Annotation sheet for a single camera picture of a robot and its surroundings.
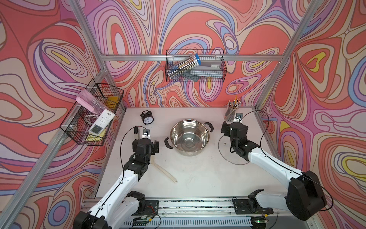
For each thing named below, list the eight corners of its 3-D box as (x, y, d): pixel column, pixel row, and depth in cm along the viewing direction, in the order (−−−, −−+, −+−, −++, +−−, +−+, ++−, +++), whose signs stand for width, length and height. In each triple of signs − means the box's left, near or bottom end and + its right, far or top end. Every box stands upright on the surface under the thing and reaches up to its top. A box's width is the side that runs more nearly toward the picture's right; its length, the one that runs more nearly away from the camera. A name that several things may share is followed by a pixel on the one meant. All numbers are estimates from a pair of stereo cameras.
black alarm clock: (142, 125, 111) (139, 116, 103) (144, 119, 115) (141, 110, 107) (153, 125, 111) (151, 116, 103) (154, 119, 115) (152, 110, 107)
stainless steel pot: (164, 152, 96) (162, 143, 86) (180, 124, 112) (180, 114, 102) (199, 166, 90) (201, 158, 80) (211, 134, 105) (213, 124, 96)
